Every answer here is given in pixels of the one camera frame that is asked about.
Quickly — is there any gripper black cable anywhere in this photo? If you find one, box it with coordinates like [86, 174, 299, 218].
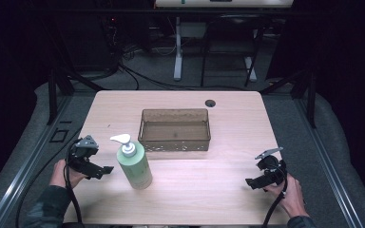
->
[14, 139, 84, 228]
[261, 177, 289, 228]

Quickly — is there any brown transparent plastic basket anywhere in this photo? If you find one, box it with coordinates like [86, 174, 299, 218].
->
[137, 108, 212, 152]

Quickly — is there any black metal stand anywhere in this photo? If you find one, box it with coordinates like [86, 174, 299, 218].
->
[259, 67, 318, 129]
[46, 18, 107, 126]

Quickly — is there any black floor cable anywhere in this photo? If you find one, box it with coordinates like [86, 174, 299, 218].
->
[117, 61, 248, 92]

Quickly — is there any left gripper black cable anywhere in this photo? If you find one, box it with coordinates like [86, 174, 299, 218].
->
[14, 139, 84, 228]

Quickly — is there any black chair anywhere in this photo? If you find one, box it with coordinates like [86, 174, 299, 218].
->
[200, 13, 267, 88]

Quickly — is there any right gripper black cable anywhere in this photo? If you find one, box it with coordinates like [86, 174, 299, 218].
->
[261, 177, 289, 228]

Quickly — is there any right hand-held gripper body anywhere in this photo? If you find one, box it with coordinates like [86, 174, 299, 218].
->
[251, 146, 288, 190]

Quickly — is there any person's right hand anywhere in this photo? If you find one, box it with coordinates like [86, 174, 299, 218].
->
[263, 173, 310, 219]

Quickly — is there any green pump lotion bottle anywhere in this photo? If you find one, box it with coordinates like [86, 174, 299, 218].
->
[109, 133, 154, 191]

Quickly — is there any person's left hand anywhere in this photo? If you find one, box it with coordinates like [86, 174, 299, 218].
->
[48, 159, 87, 190]

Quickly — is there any white desk in background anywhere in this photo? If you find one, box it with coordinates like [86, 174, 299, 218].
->
[154, 0, 295, 83]

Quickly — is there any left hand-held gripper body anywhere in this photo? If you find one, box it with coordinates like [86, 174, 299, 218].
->
[67, 135, 104, 181]

